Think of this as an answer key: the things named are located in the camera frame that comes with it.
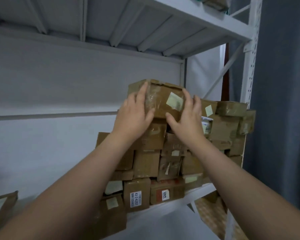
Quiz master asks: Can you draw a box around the person's left hand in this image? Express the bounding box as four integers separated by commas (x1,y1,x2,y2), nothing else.
114,82,156,143

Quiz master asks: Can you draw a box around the person's right hand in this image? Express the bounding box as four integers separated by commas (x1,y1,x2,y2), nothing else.
166,89,206,146

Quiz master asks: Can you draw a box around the taped brown cardboard box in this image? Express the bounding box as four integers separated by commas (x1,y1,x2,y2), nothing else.
127,79,186,121

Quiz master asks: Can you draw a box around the person's right forearm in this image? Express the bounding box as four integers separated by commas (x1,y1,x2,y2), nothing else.
176,137,300,240

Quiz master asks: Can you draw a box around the person's left forearm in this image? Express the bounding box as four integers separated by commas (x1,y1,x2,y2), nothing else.
0,133,143,240

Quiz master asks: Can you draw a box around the pile of brown cardboard parcels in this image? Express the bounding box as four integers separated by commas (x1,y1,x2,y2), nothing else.
90,98,257,239

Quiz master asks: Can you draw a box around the grey blue curtain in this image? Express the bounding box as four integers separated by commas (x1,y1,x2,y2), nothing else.
229,0,300,216

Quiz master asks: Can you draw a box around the white metal shelf rack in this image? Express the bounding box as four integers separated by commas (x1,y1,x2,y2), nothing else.
0,0,263,240

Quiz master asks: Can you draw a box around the brown woven-pattern parcel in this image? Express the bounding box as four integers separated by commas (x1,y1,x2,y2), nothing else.
194,191,228,240

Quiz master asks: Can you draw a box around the cardboard box with teal tape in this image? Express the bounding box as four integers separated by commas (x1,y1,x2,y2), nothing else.
201,0,232,13

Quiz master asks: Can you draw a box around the flat cardboard box white label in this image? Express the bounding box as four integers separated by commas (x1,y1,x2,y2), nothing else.
0,191,19,236

